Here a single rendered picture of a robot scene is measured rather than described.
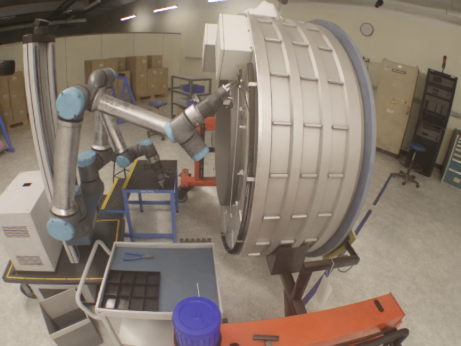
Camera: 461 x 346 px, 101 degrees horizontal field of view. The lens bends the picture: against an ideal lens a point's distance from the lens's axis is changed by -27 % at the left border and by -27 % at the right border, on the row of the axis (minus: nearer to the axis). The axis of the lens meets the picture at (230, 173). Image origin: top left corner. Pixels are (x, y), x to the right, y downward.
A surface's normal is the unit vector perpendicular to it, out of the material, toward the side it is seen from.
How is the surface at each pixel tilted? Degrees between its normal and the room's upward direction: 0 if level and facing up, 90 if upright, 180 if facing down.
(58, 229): 95
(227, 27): 43
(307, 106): 61
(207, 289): 0
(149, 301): 0
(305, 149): 74
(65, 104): 83
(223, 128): 78
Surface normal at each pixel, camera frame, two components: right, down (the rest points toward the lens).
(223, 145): 0.14, -0.04
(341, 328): 0.07, -0.89
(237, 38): 0.14, -0.35
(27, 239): 0.26, 0.45
